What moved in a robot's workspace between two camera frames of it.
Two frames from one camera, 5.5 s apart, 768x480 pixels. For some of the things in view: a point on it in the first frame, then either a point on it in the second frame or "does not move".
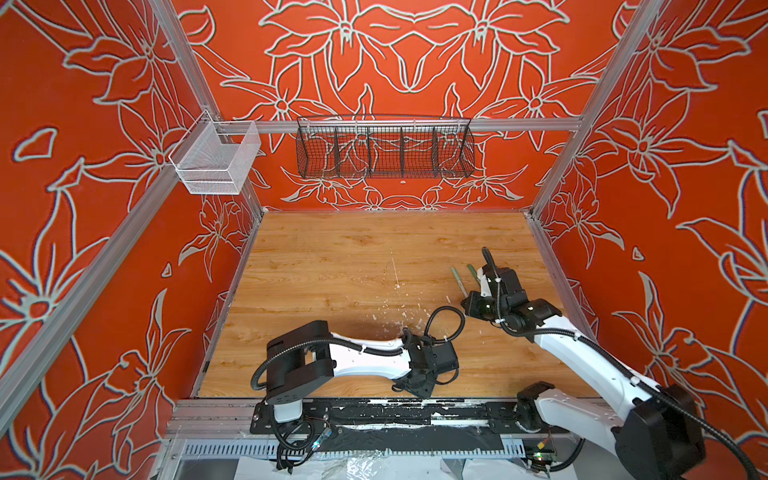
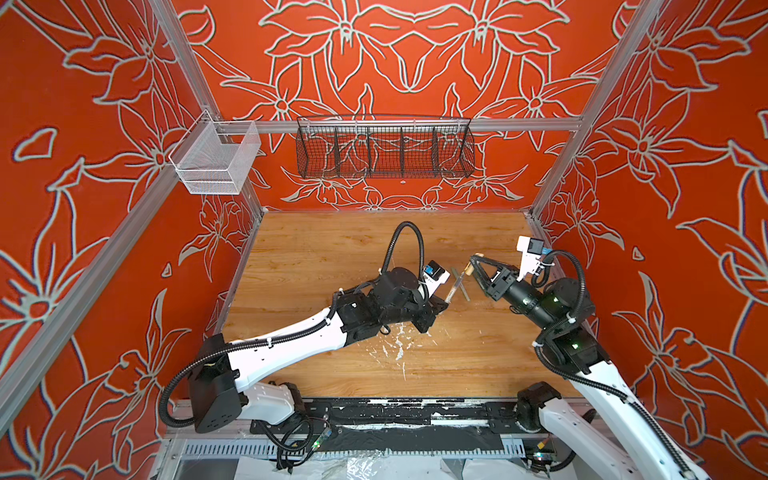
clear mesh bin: (215, 157) does not move
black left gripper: (427, 390) -> (429, 307)
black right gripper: (471, 308) -> (495, 286)
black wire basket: (384, 146) does not move
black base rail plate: (400, 417) does not move
